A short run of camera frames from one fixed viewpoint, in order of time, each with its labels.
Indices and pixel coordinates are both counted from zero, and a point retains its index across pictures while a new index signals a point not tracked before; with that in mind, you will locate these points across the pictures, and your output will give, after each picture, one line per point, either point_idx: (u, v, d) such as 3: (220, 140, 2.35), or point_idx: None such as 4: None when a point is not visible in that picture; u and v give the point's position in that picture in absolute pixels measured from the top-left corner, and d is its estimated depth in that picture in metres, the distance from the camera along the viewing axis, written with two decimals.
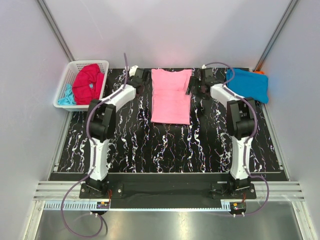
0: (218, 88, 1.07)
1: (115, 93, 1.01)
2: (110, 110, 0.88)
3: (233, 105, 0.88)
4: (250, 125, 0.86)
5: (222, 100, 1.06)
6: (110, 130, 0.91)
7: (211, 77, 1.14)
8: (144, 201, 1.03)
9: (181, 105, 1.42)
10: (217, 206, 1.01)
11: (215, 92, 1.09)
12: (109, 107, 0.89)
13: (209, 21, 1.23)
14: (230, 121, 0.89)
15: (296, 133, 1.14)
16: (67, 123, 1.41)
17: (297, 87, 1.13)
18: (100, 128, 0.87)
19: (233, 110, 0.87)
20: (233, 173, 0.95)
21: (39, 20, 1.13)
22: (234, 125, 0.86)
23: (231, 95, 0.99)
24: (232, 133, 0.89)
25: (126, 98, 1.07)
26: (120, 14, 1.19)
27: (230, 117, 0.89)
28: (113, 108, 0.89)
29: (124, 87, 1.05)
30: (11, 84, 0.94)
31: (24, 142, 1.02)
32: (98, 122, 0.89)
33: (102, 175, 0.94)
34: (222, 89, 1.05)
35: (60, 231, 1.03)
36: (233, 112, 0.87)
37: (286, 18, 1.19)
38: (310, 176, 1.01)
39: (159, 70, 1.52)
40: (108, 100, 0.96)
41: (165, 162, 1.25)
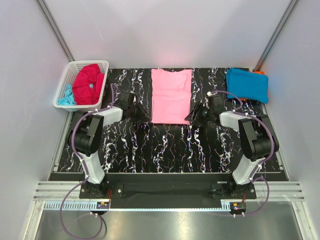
0: (228, 113, 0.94)
1: (104, 108, 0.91)
2: (98, 120, 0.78)
3: (246, 123, 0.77)
4: (268, 145, 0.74)
5: (236, 128, 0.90)
6: (96, 144, 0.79)
7: (220, 105, 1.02)
8: (144, 201, 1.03)
9: (181, 105, 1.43)
10: (217, 206, 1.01)
11: (225, 118, 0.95)
12: (96, 117, 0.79)
13: (210, 22, 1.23)
14: (244, 141, 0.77)
15: (296, 133, 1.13)
16: (67, 123, 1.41)
17: (296, 88, 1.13)
18: (84, 140, 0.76)
19: (247, 128, 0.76)
20: (236, 177, 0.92)
21: (38, 20, 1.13)
22: (251, 145, 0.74)
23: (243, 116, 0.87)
24: (248, 156, 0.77)
25: (114, 117, 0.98)
26: (120, 14, 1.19)
27: (244, 136, 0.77)
28: (101, 119, 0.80)
29: (112, 106, 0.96)
30: (11, 84, 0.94)
31: (24, 141, 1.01)
32: (81, 133, 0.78)
33: (99, 178, 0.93)
34: (231, 113, 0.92)
35: (60, 231, 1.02)
36: (247, 131, 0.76)
37: (285, 19, 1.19)
38: (310, 177, 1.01)
39: (159, 70, 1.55)
40: (95, 111, 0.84)
41: (166, 162, 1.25)
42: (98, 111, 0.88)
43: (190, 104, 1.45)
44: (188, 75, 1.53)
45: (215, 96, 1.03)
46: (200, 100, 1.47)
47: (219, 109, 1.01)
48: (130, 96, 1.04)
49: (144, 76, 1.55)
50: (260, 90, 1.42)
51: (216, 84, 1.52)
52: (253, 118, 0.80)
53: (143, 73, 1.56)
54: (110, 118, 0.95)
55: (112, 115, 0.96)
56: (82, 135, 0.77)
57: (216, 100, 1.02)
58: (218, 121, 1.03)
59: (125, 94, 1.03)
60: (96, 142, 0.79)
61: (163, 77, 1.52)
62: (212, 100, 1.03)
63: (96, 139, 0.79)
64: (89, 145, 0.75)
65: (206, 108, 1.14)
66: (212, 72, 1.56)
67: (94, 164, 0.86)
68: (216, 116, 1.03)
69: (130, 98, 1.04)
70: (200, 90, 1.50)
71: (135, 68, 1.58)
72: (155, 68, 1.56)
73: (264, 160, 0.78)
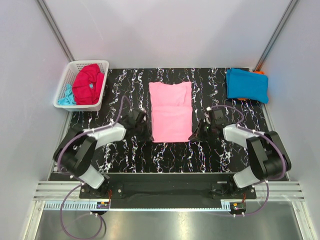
0: (233, 128, 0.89)
1: (104, 127, 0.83)
2: (89, 143, 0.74)
3: (256, 143, 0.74)
4: (279, 165, 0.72)
5: (242, 143, 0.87)
6: (83, 165, 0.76)
7: (222, 118, 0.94)
8: (144, 201, 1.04)
9: (181, 119, 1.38)
10: (217, 206, 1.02)
11: (229, 133, 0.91)
12: (89, 140, 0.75)
13: (210, 22, 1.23)
14: (254, 161, 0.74)
15: (297, 133, 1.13)
16: (67, 123, 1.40)
17: (296, 89, 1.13)
18: (71, 161, 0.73)
19: (257, 148, 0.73)
20: (237, 181, 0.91)
21: (39, 21, 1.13)
22: (262, 166, 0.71)
23: (249, 132, 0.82)
24: (258, 176, 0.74)
25: (115, 135, 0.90)
26: (120, 14, 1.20)
27: (254, 157, 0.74)
28: (93, 142, 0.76)
29: (114, 124, 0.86)
30: (11, 84, 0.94)
31: (24, 141, 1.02)
32: (70, 153, 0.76)
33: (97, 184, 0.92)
34: (236, 128, 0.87)
35: (59, 231, 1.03)
36: (257, 151, 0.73)
37: (285, 19, 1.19)
38: (310, 177, 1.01)
39: (157, 83, 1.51)
40: (91, 132, 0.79)
41: (165, 162, 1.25)
42: (96, 130, 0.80)
43: (190, 104, 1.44)
44: (187, 88, 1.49)
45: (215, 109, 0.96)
46: (200, 100, 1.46)
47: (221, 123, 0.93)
48: (140, 114, 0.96)
49: (144, 76, 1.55)
50: (260, 90, 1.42)
51: (216, 84, 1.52)
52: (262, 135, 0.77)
53: (143, 73, 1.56)
54: (110, 137, 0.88)
55: (114, 134, 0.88)
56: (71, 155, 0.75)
57: (216, 114, 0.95)
58: (221, 135, 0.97)
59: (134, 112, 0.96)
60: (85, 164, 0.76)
61: (162, 91, 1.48)
62: (213, 114, 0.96)
63: (84, 161, 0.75)
64: (75, 167, 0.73)
65: (207, 123, 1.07)
66: (212, 72, 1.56)
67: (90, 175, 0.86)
68: (220, 130, 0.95)
69: (139, 116, 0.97)
70: (200, 91, 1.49)
71: (135, 68, 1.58)
72: (153, 82, 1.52)
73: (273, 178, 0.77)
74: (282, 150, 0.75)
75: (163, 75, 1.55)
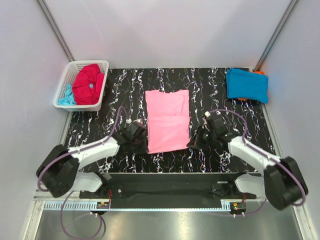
0: (239, 146, 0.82)
1: (94, 144, 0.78)
2: (70, 167, 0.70)
3: (273, 174, 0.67)
4: (297, 192, 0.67)
5: (251, 164, 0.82)
6: (65, 185, 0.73)
7: (223, 127, 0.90)
8: (145, 201, 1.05)
9: (177, 127, 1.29)
10: (217, 206, 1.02)
11: (235, 150, 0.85)
12: (71, 162, 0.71)
13: (210, 22, 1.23)
14: (271, 191, 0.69)
15: (297, 133, 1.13)
16: (67, 122, 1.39)
17: (296, 89, 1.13)
18: (52, 180, 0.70)
19: (275, 180, 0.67)
20: (239, 184, 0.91)
21: (39, 21, 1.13)
22: (281, 198, 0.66)
23: (262, 156, 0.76)
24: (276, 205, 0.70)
25: (104, 153, 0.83)
26: (120, 14, 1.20)
27: (271, 188, 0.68)
28: (75, 166, 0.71)
29: (105, 141, 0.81)
30: (11, 84, 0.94)
31: (24, 142, 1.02)
32: (53, 171, 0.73)
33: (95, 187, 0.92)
34: (244, 146, 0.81)
35: (59, 231, 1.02)
36: (275, 183, 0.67)
37: (285, 19, 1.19)
38: (311, 177, 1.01)
39: (154, 91, 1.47)
40: (76, 152, 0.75)
41: (165, 162, 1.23)
42: (82, 148, 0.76)
43: (190, 104, 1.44)
44: (185, 97, 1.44)
45: (214, 118, 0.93)
46: (200, 100, 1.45)
47: (222, 132, 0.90)
48: (139, 129, 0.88)
49: (144, 76, 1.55)
50: (260, 90, 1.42)
51: (216, 84, 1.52)
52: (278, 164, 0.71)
53: (143, 73, 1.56)
54: (102, 154, 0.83)
55: (106, 151, 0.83)
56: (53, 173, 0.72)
57: (217, 122, 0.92)
58: (225, 146, 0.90)
59: (132, 125, 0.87)
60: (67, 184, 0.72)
61: (158, 99, 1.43)
62: (212, 123, 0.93)
63: (64, 182, 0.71)
64: (56, 187, 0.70)
65: (206, 130, 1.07)
66: (212, 72, 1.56)
67: (84, 184, 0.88)
68: (222, 141, 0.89)
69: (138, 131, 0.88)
70: (200, 91, 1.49)
71: (135, 68, 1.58)
72: (149, 91, 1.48)
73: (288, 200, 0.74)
74: (301, 179, 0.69)
75: (163, 75, 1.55)
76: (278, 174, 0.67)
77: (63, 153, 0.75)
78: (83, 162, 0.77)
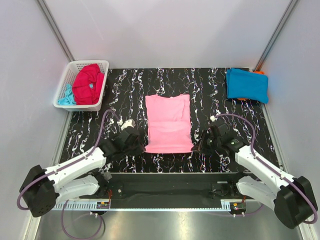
0: (247, 158, 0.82)
1: (72, 162, 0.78)
2: (44, 192, 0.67)
3: (286, 196, 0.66)
4: (309, 212, 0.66)
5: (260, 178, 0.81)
6: (46, 205, 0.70)
7: (227, 134, 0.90)
8: (145, 201, 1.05)
9: (176, 134, 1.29)
10: (217, 206, 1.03)
11: (243, 162, 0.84)
12: (46, 186, 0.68)
13: (210, 21, 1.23)
14: (283, 210, 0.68)
15: (297, 133, 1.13)
16: (67, 122, 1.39)
17: (296, 89, 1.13)
18: (32, 200, 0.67)
19: (288, 201, 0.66)
20: (241, 185, 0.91)
21: (39, 21, 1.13)
22: (291, 218, 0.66)
23: (274, 175, 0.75)
24: (286, 222, 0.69)
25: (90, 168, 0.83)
26: (120, 14, 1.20)
27: (283, 208, 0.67)
28: (50, 190, 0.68)
29: (87, 155, 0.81)
30: (11, 84, 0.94)
31: (24, 142, 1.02)
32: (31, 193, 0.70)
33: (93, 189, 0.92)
34: (255, 160, 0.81)
35: (59, 231, 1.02)
36: (287, 204, 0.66)
37: (285, 19, 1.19)
38: (311, 177, 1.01)
39: (154, 96, 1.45)
40: (53, 172, 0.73)
41: (166, 162, 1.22)
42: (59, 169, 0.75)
43: (190, 104, 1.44)
44: (185, 102, 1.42)
45: (218, 124, 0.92)
46: (200, 100, 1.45)
47: (226, 138, 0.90)
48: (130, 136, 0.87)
49: (144, 76, 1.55)
50: (260, 90, 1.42)
51: (216, 84, 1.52)
52: (291, 184, 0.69)
53: (143, 73, 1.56)
54: (89, 168, 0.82)
55: (90, 166, 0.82)
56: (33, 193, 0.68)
57: (221, 129, 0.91)
58: (230, 154, 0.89)
59: (123, 132, 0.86)
60: (49, 203, 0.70)
61: (158, 104, 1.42)
62: (217, 129, 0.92)
63: (44, 202, 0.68)
64: (34, 208, 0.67)
65: (210, 136, 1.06)
66: (212, 72, 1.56)
67: (75, 194, 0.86)
68: (228, 148, 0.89)
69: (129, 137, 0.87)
70: (200, 91, 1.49)
71: (135, 68, 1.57)
72: (149, 96, 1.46)
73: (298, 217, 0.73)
74: (312, 199, 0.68)
75: (163, 75, 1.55)
76: (292, 196, 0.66)
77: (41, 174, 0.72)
78: (63, 180, 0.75)
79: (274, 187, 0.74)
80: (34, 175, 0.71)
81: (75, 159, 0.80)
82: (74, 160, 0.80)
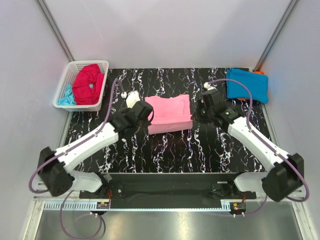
0: (242, 131, 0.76)
1: (83, 140, 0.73)
2: (56, 173, 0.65)
3: (280, 173, 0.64)
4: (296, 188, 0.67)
5: (252, 152, 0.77)
6: (63, 184, 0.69)
7: (221, 104, 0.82)
8: (144, 201, 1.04)
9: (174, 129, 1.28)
10: (217, 206, 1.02)
11: (237, 135, 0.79)
12: (57, 168, 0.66)
13: (209, 22, 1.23)
14: (272, 186, 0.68)
15: (297, 133, 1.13)
16: (67, 123, 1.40)
17: (296, 89, 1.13)
18: (48, 182, 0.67)
19: (281, 179, 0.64)
20: (237, 182, 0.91)
21: (39, 21, 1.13)
22: (279, 195, 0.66)
23: (268, 150, 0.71)
24: (271, 197, 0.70)
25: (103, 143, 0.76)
26: (120, 15, 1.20)
27: (273, 184, 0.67)
28: (62, 171, 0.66)
29: (97, 132, 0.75)
30: (11, 84, 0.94)
31: (24, 142, 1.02)
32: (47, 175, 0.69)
33: (94, 187, 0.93)
34: (250, 134, 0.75)
35: (59, 231, 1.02)
36: (280, 182, 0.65)
37: (285, 19, 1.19)
38: (311, 177, 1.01)
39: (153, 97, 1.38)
40: (63, 154, 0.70)
41: (165, 162, 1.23)
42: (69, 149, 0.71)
43: (190, 103, 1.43)
44: (185, 102, 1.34)
45: (213, 93, 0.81)
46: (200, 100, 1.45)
47: (219, 109, 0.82)
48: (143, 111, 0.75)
49: (144, 76, 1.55)
50: (260, 90, 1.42)
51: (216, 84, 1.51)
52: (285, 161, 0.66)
53: (143, 73, 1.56)
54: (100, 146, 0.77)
55: (102, 142, 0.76)
56: (48, 174, 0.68)
57: (214, 98, 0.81)
58: (223, 125, 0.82)
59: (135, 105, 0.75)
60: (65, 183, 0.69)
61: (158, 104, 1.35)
62: (210, 98, 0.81)
63: (59, 183, 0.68)
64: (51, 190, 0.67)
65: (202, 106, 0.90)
66: (212, 72, 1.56)
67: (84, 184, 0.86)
68: (221, 119, 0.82)
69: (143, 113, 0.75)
70: (200, 90, 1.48)
71: (135, 68, 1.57)
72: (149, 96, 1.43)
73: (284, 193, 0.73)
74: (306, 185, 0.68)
75: (163, 75, 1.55)
76: (285, 173, 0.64)
77: (51, 156, 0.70)
78: (74, 161, 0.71)
79: (267, 163, 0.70)
80: (45, 156, 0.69)
81: (84, 138, 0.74)
82: (83, 138, 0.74)
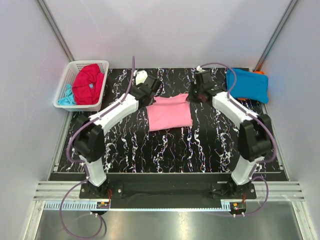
0: (222, 101, 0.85)
1: (112, 107, 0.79)
2: (96, 133, 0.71)
3: (248, 127, 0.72)
4: (268, 147, 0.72)
5: (230, 118, 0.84)
6: (99, 147, 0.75)
7: (210, 82, 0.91)
8: (144, 201, 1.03)
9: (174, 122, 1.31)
10: (217, 206, 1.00)
11: (219, 105, 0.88)
12: (96, 129, 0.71)
13: (209, 21, 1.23)
14: (243, 142, 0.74)
15: (297, 133, 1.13)
16: (67, 123, 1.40)
17: (296, 89, 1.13)
18: (88, 145, 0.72)
19: (249, 133, 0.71)
20: (235, 178, 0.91)
21: (39, 21, 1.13)
22: (249, 150, 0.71)
23: (241, 112, 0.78)
24: (245, 157, 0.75)
25: (125, 112, 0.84)
26: (120, 14, 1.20)
27: (244, 140, 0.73)
28: (101, 131, 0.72)
29: (122, 101, 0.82)
30: (11, 84, 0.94)
31: (24, 142, 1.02)
32: (84, 141, 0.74)
33: (98, 181, 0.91)
34: (228, 102, 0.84)
35: (60, 231, 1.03)
36: (248, 136, 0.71)
37: (285, 19, 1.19)
38: (310, 177, 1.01)
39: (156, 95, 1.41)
40: (98, 118, 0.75)
41: (165, 162, 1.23)
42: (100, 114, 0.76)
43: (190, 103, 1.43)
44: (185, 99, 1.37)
45: (203, 72, 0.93)
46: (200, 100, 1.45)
47: (208, 86, 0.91)
48: (156, 83, 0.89)
49: None
50: (260, 90, 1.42)
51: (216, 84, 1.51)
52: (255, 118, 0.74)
53: None
54: (124, 113, 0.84)
55: (126, 110, 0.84)
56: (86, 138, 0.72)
57: (205, 77, 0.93)
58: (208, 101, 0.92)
59: (148, 79, 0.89)
60: (100, 145, 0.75)
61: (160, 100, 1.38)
62: (201, 77, 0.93)
63: (96, 145, 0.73)
64: (90, 153, 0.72)
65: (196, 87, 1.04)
66: (212, 72, 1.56)
67: (97, 168, 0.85)
68: (207, 94, 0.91)
69: (155, 85, 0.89)
70: None
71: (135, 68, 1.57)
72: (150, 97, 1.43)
73: (263, 160, 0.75)
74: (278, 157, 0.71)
75: (163, 75, 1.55)
76: (252, 128, 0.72)
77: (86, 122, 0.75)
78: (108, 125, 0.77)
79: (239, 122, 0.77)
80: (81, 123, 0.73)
81: (111, 106, 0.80)
82: (110, 106, 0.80)
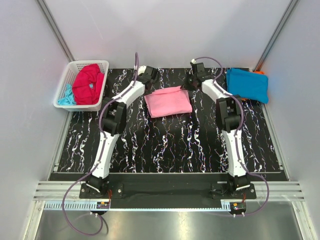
0: (208, 84, 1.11)
1: (127, 90, 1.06)
2: (121, 108, 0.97)
3: (221, 103, 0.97)
4: (237, 121, 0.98)
5: (213, 97, 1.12)
6: (122, 121, 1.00)
7: (202, 72, 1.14)
8: (144, 201, 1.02)
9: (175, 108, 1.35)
10: (217, 206, 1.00)
11: (205, 87, 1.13)
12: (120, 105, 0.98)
13: (210, 22, 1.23)
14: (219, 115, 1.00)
15: (297, 133, 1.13)
16: (67, 123, 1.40)
17: (296, 89, 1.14)
18: (115, 119, 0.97)
19: (222, 108, 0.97)
20: (230, 171, 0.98)
21: (39, 21, 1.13)
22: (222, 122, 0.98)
23: (220, 92, 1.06)
24: (220, 127, 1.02)
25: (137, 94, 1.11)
26: (120, 14, 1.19)
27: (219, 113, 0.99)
28: (124, 107, 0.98)
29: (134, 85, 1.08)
30: (11, 84, 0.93)
31: (24, 142, 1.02)
32: (110, 117, 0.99)
33: (104, 173, 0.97)
34: (213, 85, 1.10)
35: (60, 231, 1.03)
36: (221, 110, 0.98)
37: (285, 19, 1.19)
38: (310, 177, 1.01)
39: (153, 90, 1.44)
40: (119, 98, 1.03)
41: (165, 162, 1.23)
42: (121, 95, 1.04)
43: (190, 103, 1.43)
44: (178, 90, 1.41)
45: (198, 64, 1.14)
46: (200, 100, 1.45)
47: (200, 75, 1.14)
48: (153, 70, 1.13)
49: None
50: (260, 90, 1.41)
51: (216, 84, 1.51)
52: (232, 97, 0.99)
53: None
54: (135, 94, 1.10)
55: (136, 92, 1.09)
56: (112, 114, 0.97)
57: (198, 67, 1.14)
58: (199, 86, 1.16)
59: (149, 68, 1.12)
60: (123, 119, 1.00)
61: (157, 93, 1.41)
62: (195, 67, 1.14)
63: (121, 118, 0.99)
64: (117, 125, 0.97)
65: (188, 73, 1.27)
66: (212, 72, 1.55)
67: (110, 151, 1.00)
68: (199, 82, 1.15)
69: (154, 73, 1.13)
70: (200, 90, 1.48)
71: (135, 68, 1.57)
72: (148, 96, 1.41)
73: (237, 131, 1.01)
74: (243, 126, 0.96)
75: (163, 75, 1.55)
76: (224, 105, 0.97)
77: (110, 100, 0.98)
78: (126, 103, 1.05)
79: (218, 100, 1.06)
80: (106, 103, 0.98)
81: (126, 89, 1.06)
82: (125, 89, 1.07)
